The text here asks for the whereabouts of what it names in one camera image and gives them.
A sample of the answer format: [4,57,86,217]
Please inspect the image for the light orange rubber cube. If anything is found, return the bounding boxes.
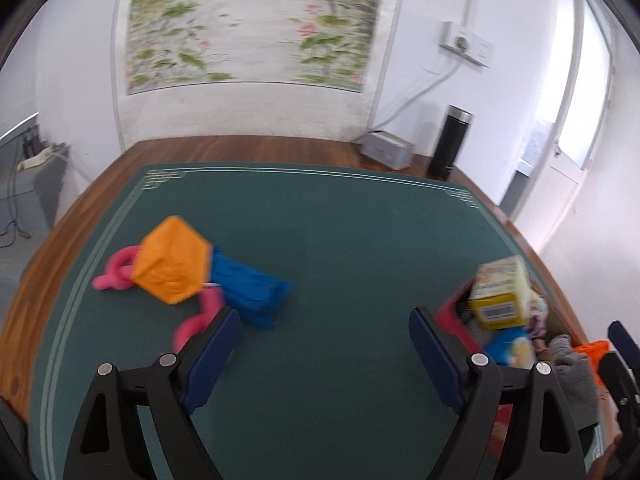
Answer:
[131,216,213,304]

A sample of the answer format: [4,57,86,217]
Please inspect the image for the dark orange rubber cube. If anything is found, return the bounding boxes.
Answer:
[573,339,610,387]

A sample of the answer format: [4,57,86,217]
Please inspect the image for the white power strip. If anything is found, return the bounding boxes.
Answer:
[16,150,52,172]

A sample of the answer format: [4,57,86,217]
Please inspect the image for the red metal tin box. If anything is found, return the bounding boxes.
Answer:
[428,290,610,479]

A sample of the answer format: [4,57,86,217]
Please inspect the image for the white door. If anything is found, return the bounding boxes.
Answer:
[500,0,615,252]

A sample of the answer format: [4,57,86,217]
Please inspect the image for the yellow paper box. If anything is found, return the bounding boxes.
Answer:
[469,256,530,330]

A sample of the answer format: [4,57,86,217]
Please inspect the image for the landscape scroll painting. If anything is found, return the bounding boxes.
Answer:
[113,0,400,145]

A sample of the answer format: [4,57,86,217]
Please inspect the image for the grey knitted sock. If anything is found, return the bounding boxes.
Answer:
[549,335,599,430]

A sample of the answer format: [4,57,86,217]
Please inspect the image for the grey concrete stairs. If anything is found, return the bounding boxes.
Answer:
[0,119,76,291]

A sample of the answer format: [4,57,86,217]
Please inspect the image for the black thermos bottle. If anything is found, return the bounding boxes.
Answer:
[426,105,473,181]

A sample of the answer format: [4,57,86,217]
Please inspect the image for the grey box device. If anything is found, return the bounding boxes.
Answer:
[360,130,414,170]

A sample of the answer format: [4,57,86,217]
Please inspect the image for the pink foam curler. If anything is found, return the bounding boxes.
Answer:
[172,284,224,353]
[91,245,139,290]

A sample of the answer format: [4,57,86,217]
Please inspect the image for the white wall socket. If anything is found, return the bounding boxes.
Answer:
[439,21,494,67]

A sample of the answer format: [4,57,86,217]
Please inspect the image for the blue snack packet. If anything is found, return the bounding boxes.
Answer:
[484,326,536,370]

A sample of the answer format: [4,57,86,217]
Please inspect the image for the blue cloth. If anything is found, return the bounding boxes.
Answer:
[209,246,293,328]

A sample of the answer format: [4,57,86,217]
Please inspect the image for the grey power cable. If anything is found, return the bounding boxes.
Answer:
[369,42,470,134]

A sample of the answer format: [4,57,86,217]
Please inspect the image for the green table mat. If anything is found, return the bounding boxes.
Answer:
[29,162,518,479]

